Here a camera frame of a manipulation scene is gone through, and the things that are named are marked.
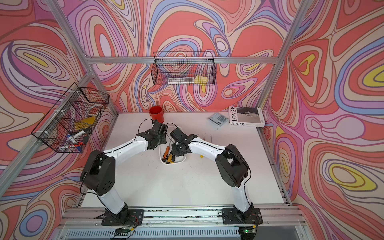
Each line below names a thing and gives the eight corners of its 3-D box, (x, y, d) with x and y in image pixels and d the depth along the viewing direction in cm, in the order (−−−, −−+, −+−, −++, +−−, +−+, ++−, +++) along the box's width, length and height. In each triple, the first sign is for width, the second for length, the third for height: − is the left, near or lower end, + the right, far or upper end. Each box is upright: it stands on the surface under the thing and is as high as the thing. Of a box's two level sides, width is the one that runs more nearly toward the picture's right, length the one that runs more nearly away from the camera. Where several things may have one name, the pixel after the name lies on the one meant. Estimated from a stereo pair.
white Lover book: (230, 128, 113) (232, 123, 109) (227, 110, 126) (228, 106, 122) (264, 128, 113) (267, 123, 109) (257, 110, 126) (259, 106, 122)
